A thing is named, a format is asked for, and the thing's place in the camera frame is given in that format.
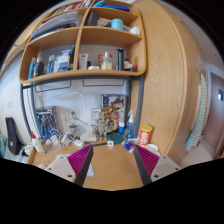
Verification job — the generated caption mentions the light blue cup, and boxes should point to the light blue cup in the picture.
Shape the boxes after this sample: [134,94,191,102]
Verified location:
[111,19,123,30]

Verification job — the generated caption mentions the blue packaged box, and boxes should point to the blue packaged box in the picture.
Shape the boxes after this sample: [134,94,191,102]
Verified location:
[36,106,60,139]

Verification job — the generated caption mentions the blue spray bottle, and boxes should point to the blue spray bottle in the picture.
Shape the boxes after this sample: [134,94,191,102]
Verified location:
[126,110,136,139]

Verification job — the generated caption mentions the dark green round tin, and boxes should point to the dark green round tin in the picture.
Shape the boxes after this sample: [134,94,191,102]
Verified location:
[108,133,123,144]

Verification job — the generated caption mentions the black pouch on shelf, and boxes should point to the black pouch on shelf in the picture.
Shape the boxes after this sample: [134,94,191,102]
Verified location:
[85,12,98,26]

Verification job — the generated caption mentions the yellow chips can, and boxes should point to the yellow chips can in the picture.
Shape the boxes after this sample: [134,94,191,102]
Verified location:
[139,125,153,146]

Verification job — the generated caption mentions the hanging towel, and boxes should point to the hanging towel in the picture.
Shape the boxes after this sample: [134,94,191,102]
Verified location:
[186,75,207,151]

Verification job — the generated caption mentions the dark bottle on shelf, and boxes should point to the dark bottle on shelf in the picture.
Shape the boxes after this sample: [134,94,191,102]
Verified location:
[34,57,44,77]

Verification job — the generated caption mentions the black bag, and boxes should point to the black bag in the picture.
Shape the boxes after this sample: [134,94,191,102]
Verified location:
[5,117,22,155]

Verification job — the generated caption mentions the white desk lamp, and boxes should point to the white desk lamp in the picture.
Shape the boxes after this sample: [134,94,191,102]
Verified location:
[56,91,98,142]

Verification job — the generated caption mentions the white tube on shelf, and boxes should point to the white tube on shelf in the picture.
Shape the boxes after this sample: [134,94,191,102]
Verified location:
[79,54,88,70]

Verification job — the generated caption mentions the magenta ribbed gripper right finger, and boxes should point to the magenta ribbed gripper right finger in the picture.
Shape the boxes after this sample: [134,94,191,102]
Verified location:
[133,145,180,185]

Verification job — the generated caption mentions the black tall bottle on shelf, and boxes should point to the black tall bottle on shelf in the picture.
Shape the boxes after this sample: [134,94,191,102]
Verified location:
[116,48,125,71]

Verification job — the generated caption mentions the clear glass bottle on shelf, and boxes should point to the clear glass bottle on shelf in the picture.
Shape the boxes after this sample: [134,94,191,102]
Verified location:
[101,52,112,70]

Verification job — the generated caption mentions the blue snack packet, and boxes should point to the blue snack packet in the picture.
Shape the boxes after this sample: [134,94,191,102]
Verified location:
[122,140,134,153]

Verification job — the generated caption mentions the white power strip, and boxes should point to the white power strip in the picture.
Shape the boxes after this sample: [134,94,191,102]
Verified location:
[64,134,84,147]

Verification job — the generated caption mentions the small white cube clock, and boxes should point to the small white cube clock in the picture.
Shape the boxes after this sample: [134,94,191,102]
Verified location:
[107,141,114,147]

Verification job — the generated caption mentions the white bottle red cap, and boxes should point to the white bottle red cap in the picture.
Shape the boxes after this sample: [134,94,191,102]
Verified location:
[31,133,45,154]

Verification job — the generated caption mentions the wooden wall shelf unit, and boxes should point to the wooden wall shelf unit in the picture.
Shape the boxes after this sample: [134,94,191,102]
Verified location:
[19,0,147,84]

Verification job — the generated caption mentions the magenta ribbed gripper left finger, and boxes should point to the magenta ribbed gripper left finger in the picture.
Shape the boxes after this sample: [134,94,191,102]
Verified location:
[45,144,93,186]

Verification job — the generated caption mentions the stack of folders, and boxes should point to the stack of folders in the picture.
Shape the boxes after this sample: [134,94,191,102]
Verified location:
[31,11,78,37]

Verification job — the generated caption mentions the colourful picture board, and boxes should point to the colourful picture board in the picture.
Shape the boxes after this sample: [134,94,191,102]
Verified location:
[102,94,127,133]

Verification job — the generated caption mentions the blue white packs on shelf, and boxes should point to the blue white packs on shelf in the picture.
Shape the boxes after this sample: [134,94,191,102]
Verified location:
[47,50,71,73]

